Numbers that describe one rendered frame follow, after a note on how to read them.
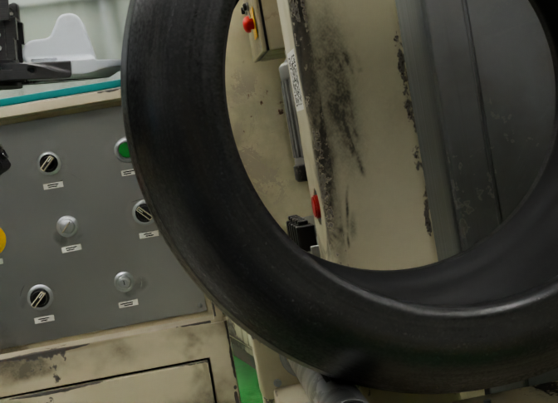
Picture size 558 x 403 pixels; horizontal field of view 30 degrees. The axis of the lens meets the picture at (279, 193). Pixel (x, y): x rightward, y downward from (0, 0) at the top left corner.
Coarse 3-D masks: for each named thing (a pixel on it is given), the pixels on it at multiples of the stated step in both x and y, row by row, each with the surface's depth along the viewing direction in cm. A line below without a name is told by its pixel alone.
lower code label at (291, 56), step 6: (288, 54) 132; (294, 54) 127; (288, 60) 134; (294, 60) 128; (294, 66) 129; (294, 72) 130; (294, 78) 131; (294, 84) 132; (294, 90) 133; (300, 90) 127; (294, 96) 134; (300, 96) 128; (300, 102) 129; (300, 108) 130
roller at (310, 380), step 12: (288, 360) 120; (300, 372) 109; (312, 372) 103; (312, 384) 101; (324, 384) 97; (336, 384) 95; (348, 384) 95; (312, 396) 99; (324, 396) 94; (336, 396) 91; (348, 396) 90; (360, 396) 91
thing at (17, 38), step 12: (0, 0) 93; (0, 12) 93; (12, 12) 95; (0, 24) 94; (12, 24) 94; (0, 36) 94; (12, 36) 94; (24, 36) 100; (0, 48) 94; (12, 48) 94; (0, 60) 94; (12, 60) 95; (0, 84) 94; (12, 84) 94
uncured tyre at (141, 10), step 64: (192, 0) 87; (128, 64) 90; (192, 64) 87; (128, 128) 92; (192, 128) 87; (192, 192) 88; (256, 192) 87; (192, 256) 91; (256, 256) 88; (512, 256) 118; (256, 320) 91; (320, 320) 89; (384, 320) 89; (448, 320) 89; (512, 320) 90; (384, 384) 93; (448, 384) 93
